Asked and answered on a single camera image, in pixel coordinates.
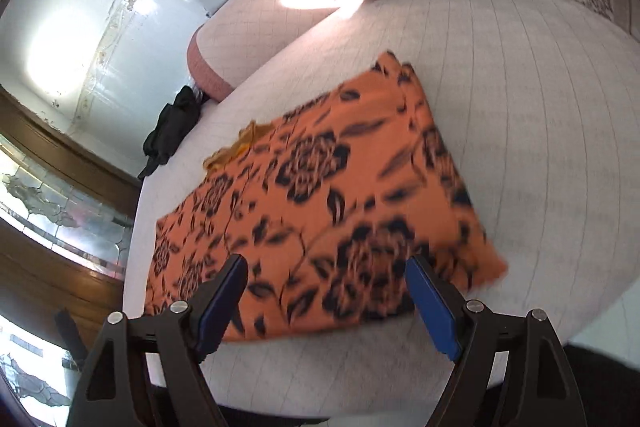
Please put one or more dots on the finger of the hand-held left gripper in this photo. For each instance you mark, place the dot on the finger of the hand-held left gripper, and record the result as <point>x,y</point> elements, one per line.
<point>70,337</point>

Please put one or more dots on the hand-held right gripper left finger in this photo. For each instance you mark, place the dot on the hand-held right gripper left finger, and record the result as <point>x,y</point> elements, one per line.
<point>215,312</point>

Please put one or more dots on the pink quilted bolster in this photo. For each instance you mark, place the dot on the pink quilted bolster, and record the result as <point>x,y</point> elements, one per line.
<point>250,32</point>

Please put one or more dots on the wooden door with patterned glass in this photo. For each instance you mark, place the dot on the wooden door with patterned glass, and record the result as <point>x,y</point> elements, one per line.
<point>55,217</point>

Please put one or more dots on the black cloth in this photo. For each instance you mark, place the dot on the black cloth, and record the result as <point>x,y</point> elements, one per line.
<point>167,129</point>

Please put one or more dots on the orange floral sweater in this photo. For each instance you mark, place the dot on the orange floral sweater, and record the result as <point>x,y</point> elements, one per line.
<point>320,202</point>

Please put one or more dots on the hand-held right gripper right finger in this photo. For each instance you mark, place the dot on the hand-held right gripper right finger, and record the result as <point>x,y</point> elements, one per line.
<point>435,307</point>

